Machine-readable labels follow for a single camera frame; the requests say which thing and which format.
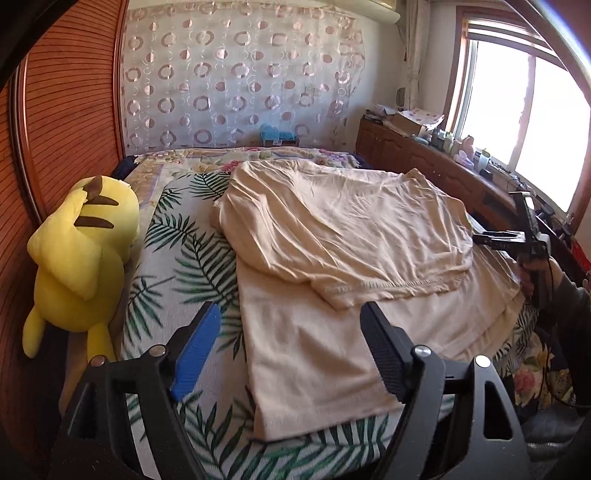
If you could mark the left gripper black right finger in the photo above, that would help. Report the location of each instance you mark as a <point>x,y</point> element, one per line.
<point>395,355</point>

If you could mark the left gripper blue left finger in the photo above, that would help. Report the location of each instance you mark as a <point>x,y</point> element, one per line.
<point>189,347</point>

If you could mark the beige printed t-shirt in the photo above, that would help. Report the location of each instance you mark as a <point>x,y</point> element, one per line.
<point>315,243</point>

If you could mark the person's right forearm grey sleeve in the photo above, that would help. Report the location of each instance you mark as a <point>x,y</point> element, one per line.
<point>570,309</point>

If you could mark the person's right hand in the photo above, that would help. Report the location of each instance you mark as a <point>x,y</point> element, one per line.
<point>540,275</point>

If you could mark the long wooden cabinet desk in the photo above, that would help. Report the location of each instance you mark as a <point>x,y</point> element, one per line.
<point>388,150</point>

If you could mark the palm leaf print sheet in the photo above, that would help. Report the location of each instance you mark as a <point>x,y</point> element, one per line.
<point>184,263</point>

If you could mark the pink figurine on desk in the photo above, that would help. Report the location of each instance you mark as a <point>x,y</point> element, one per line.
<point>466,152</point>

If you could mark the yellow Pikachu plush toy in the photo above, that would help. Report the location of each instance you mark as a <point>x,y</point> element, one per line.
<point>80,251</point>

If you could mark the window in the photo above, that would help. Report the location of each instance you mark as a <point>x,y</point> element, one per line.
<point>513,95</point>

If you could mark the floral quilt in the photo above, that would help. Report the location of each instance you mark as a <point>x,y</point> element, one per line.
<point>149,169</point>

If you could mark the cardboard box on desk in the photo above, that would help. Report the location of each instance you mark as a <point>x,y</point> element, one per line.
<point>408,126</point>

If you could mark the navy blue blanket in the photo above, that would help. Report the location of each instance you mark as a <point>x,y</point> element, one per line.
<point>124,168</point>

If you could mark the blue toy on box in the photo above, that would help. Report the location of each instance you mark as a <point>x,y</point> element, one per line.
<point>271,136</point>

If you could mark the beige window side curtain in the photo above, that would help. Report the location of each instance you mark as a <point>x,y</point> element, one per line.
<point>417,29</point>

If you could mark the circle pattern sheer curtain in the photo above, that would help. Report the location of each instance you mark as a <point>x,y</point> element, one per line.
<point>217,73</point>

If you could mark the wooden louvered wardrobe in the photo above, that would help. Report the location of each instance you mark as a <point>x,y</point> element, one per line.
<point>59,123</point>

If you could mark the wall air conditioner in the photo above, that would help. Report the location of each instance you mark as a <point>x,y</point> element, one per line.
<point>381,11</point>

